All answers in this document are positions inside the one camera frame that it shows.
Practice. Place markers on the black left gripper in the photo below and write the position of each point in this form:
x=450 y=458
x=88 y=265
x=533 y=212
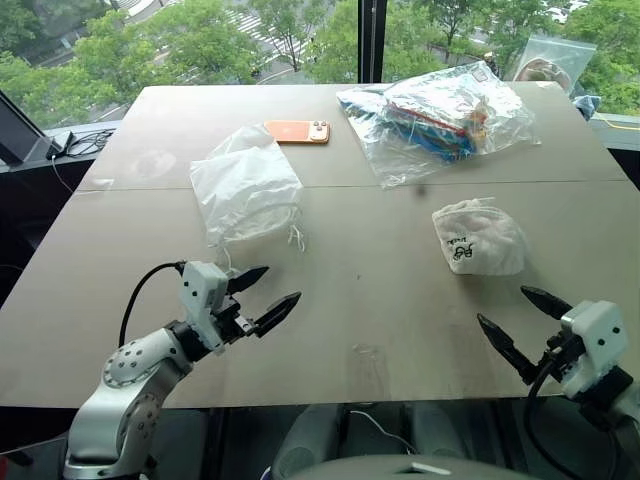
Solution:
x=231 y=320

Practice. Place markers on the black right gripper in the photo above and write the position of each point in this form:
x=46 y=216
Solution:
x=562 y=352

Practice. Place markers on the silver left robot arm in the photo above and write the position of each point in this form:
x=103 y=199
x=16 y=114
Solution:
x=131 y=385

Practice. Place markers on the large clear plastic bag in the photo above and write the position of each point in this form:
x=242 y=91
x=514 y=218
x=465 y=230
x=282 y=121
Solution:
x=400 y=155

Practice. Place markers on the clear zip bag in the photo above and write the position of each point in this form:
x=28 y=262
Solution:
x=560 y=60

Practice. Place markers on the orange smartphone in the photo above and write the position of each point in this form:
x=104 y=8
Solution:
x=295 y=132

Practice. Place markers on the grey rounded robot body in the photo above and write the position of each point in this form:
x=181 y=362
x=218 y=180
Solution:
x=415 y=470

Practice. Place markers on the stack of colourful cloths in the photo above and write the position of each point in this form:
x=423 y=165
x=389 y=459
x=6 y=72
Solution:
x=430 y=127

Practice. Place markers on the blue cloth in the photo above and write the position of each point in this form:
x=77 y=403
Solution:
x=587 y=106

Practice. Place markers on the dark monitor on stand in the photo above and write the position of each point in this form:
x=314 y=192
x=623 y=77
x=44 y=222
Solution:
x=17 y=135

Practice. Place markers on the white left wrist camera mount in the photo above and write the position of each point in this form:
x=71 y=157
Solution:
x=200 y=290

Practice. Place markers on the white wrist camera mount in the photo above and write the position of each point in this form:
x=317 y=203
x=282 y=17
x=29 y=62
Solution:
x=200 y=290
x=595 y=340

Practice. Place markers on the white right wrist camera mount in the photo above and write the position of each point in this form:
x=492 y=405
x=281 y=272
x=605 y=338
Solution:
x=595 y=340

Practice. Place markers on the dark window frame post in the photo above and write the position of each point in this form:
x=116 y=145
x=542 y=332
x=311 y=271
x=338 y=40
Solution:
x=371 y=40

